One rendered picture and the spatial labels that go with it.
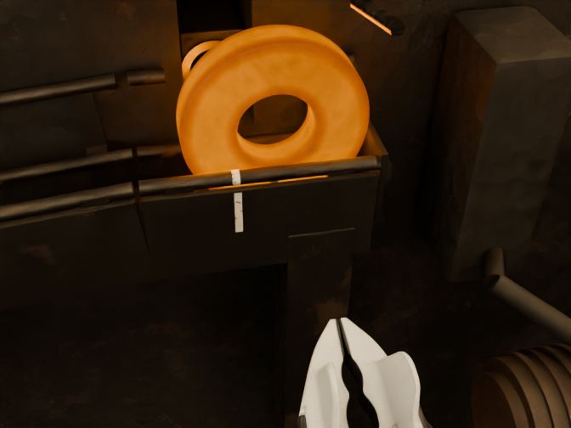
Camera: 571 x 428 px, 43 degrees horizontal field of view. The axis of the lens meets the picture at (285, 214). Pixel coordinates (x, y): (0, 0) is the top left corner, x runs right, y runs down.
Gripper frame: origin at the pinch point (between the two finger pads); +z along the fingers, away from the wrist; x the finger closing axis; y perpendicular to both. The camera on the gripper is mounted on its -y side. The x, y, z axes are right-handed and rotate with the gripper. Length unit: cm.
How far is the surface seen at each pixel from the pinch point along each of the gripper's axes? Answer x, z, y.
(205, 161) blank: 4.9, 20.9, -10.0
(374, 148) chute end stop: -9.1, 20.6, -10.1
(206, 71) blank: 4.3, 23.8, -2.9
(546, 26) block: -23.3, 25.2, -2.5
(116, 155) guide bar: 11.9, 24.5, -12.7
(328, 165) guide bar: -4.7, 19.0, -9.6
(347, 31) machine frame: -8.5, 30.1, -6.1
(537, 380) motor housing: -22.0, 3.2, -23.3
